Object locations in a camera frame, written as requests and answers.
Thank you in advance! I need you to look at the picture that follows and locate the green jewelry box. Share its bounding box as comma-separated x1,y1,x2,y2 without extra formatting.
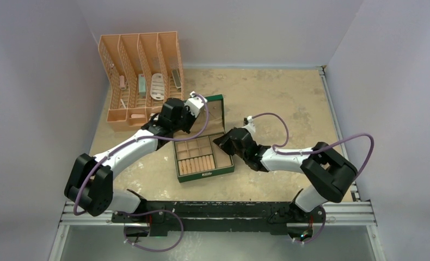
173,94,235,183

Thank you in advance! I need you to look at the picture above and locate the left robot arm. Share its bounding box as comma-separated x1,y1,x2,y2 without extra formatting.
64,92,208,222

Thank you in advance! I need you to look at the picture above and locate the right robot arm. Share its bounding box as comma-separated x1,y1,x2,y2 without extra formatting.
213,128,358,221

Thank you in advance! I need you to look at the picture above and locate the grey flat item in rack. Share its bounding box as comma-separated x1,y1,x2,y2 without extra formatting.
171,69,182,90

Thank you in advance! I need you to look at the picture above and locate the green grey item in rack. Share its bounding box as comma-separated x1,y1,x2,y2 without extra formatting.
138,74,147,99

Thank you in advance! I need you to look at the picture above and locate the orange file organizer rack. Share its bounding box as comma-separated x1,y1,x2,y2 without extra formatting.
98,32,185,132

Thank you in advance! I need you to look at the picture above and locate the pink item in rack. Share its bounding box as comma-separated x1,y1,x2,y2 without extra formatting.
119,75,127,90

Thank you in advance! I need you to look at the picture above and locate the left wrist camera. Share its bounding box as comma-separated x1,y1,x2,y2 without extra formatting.
185,91,207,118

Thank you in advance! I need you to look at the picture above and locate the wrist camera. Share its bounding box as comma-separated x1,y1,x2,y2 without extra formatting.
242,116,256,135
185,91,207,118

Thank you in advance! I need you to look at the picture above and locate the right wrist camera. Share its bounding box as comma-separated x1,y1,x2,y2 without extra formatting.
242,116,256,135

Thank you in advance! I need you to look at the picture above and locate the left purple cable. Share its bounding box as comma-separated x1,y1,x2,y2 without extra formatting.
72,92,210,217

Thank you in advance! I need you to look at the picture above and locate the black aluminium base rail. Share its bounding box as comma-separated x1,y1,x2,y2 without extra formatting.
60,200,377,239

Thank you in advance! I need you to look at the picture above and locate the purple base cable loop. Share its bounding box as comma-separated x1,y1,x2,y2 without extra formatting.
124,209,185,253

